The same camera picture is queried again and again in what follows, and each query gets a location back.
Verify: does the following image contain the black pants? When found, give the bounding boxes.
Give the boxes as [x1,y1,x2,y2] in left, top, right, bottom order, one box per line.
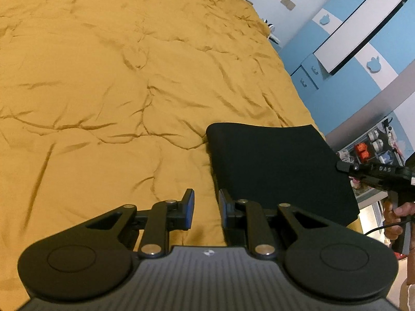
[206,123,359,226]

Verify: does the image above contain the person's right hand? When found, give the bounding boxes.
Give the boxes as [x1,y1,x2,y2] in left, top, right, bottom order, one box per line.
[383,200,414,241]

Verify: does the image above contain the shelf with colourful items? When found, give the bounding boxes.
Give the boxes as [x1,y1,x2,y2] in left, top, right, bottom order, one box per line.
[335,117,410,202]

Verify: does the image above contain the blue white wardrobe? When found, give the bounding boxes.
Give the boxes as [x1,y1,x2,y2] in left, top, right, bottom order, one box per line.
[223,0,415,137]

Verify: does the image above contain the mustard yellow bed sheet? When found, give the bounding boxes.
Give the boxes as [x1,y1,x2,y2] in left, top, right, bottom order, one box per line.
[0,0,364,311]

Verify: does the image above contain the black cable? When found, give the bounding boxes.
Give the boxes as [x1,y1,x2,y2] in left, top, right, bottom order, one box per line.
[362,217,415,237]

